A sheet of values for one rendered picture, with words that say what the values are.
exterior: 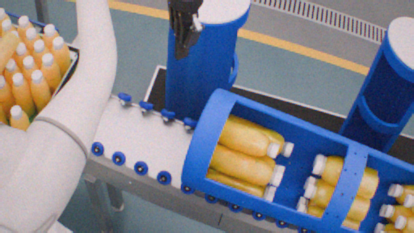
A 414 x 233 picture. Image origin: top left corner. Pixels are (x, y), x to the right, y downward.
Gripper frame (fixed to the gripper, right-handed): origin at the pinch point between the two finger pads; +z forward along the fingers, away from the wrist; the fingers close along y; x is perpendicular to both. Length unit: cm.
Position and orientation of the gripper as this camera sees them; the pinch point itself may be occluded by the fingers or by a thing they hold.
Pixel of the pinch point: (181, 47)
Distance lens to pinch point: 132.5
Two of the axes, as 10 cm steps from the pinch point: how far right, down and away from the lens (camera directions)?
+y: -5.2, -7.5, 4.1
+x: -8.5, 4.1, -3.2
